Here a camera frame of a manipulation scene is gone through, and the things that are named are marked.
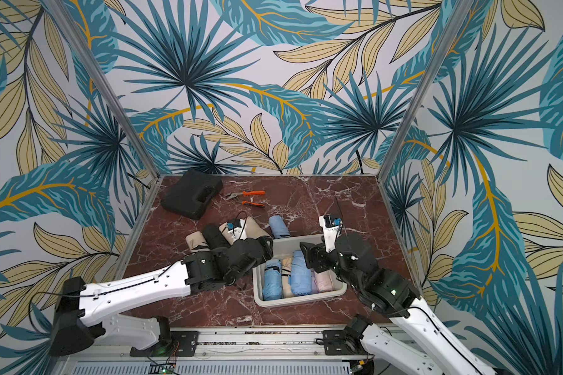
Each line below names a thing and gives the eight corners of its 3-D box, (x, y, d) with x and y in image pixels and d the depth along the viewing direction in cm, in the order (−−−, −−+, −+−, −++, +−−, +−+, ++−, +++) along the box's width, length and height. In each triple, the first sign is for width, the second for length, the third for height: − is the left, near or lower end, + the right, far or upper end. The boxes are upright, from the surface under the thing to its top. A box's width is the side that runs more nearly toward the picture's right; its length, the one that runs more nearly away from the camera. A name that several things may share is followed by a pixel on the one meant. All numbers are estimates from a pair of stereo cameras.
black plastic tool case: (162, 208, 109) (157, 200, 104) (191, 175, 122) (188, 166, 117) (199, 221, 105) (195, 213, 100) (225, 186, 118) (222, 177, 113)
